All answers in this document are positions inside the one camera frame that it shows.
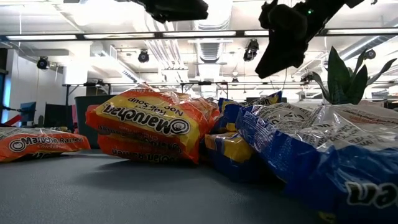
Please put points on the long ceiling light strip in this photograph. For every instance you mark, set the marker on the long ceiling light strip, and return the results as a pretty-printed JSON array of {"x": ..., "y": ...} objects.
[{"x": 40, "y": 37}]

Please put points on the white ceiling vent duct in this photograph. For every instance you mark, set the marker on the white ceiling vent duct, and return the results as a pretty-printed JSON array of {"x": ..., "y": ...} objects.
[{"x": 210, "y": 51}]

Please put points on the green snake plant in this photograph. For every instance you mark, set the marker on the green snake plant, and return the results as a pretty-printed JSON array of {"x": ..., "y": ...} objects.
[{"x": 339, "y": 77}]

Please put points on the black metal table frame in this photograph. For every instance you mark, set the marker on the black metal table frame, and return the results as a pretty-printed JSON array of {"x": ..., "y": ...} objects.
[
  {"x": 205, "y": 82},
  {"x": 66, "y": 93}
]

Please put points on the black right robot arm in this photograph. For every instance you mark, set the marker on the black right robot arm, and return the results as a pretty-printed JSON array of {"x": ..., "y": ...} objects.
[{"x": 354, "y": 3}]

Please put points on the black ceiling spotlight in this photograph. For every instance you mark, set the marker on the black ceiling spotlight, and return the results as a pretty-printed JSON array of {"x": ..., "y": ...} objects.
[
  {"x": 143, "y": 56},
  {"x": 43, "y": 63},
  {"x": 370, "y": 54},
  {"x": 251, "y": 49}
]

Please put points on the orange Maruchan chicken ramen pack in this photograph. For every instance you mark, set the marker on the orange Maruchan chicken ramen pack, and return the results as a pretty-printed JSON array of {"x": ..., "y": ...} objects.
[
  {"x": 149, "y": 121},
  {"x": 40, "y": 146},
  {"x": 130, "y": 152}
]

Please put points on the black desk monitors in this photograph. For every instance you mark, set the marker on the black desk monitors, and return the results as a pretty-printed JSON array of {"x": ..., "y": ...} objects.
[{"x": 56, "y": 116}]

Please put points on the blue Maruchan soy ramen pack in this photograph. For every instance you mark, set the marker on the blue Maruchan soy ramen pack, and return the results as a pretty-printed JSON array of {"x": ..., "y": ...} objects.
[
  {"x": 228, "y": 115},
  {"x": 233, "y": 149},
  {"x": 311, "y": 146}
]

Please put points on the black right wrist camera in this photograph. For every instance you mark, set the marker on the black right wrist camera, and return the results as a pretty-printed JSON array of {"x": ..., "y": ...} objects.
[{"x": 286, "y": 20}]

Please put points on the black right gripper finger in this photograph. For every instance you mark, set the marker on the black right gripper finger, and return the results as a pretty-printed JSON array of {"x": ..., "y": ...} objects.
[{"x": 273, "y": 59}]

